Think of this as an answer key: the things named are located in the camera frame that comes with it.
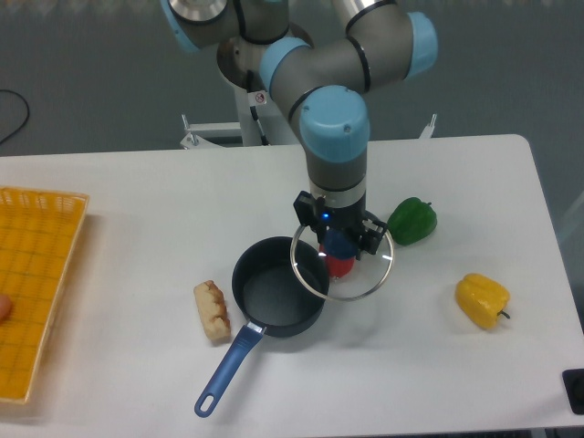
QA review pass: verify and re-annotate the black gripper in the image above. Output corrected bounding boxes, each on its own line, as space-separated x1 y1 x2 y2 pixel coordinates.
293 191 387 260

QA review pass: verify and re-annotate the glass lid with blue knob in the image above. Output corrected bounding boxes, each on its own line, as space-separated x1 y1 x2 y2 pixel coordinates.
289 219 396 303

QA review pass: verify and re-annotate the dark pot with blue handle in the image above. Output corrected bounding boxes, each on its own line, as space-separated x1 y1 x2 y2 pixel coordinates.
193 236 329 418

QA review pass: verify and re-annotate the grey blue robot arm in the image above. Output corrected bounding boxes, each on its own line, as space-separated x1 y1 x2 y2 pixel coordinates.
162 1 438 260

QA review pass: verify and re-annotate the red bell pepper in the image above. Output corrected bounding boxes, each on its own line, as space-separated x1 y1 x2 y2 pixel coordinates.
318 245 355 279

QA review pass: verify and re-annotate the green bell pepper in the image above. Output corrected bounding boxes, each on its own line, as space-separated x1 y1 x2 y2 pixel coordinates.
387 197 437 246

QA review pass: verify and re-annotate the toasted bread piece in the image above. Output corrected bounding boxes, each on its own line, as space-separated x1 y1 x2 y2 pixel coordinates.
193 280 231 342

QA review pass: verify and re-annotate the yellow bell pepper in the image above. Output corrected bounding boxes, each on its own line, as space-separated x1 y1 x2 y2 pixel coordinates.
454 273 510 330

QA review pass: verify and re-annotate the black device at table edge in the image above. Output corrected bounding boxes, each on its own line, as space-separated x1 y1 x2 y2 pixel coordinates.
562 369 584 415

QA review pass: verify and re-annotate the yellow plastic basket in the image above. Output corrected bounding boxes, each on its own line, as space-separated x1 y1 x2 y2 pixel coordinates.
1 186 89 404

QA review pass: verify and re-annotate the black cable on floor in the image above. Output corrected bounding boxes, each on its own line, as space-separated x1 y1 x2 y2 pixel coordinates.
0 89 31 145

